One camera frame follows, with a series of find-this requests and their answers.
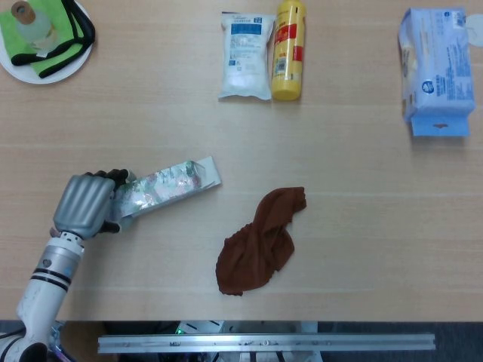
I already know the yellow bottle red label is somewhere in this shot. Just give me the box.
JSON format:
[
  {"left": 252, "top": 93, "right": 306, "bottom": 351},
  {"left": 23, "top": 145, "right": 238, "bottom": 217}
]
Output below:
[{"left": 271, "top": 0, "right": 307, "bottom": 102}]

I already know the white plastic pouch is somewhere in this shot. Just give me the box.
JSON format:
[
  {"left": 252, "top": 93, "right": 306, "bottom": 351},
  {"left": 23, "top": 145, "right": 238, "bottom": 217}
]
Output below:
[{"left": 217, "top": 11, "right": 277, "bottom": 102}]

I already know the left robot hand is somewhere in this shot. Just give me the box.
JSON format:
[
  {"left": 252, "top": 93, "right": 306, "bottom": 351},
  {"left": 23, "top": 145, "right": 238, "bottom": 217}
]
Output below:
[{"left": 51, "top": 168, "right": 131, "bottom": 240}]

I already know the brown cloth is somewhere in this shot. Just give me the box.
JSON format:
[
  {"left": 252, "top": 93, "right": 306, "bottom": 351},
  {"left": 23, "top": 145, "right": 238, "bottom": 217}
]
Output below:
[{"left": 216, "top": 186, "right": 308, "bottom": 297}]

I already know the blue tissue pack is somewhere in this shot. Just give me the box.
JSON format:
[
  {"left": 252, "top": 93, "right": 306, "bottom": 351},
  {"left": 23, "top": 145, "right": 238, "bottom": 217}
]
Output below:
[{"left": 396, "top": 6, "right": 477, "bottom": 138}]

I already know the shiny floral snack packet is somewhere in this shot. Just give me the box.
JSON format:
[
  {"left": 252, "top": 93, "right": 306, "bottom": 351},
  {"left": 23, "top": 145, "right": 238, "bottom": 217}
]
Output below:
[{"left": 108, "top": 155, "right": 223, "bottom": 231}]

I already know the white round plate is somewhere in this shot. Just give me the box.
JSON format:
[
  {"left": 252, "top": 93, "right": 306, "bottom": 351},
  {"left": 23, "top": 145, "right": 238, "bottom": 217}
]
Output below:
[{"left": 0, "top": 0, "right": 95, "bottom": 85}]

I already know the aluminium rail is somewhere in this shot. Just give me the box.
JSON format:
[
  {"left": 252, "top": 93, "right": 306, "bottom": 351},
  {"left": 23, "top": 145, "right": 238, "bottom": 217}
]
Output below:
[{"left": 97, "top": 333, "right": 436, "bottom": 354}]

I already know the frosted glass bottle wooden cap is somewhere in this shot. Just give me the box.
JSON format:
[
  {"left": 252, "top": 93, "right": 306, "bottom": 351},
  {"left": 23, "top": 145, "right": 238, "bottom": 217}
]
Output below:
[{"left": 11, "top": 0, "right": 59, "bottom": 57}]

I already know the green towel black trim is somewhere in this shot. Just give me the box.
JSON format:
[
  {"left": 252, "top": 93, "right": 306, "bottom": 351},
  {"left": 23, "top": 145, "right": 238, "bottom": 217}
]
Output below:
[{"left": 0, "top": 0, "right": 97, "bottom": 80}]

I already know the white round coaster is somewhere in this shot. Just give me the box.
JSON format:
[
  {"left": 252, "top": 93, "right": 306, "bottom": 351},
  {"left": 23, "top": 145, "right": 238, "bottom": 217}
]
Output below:
[{"left": 464, "top": 14, "right": 483, "bottom": 48}]

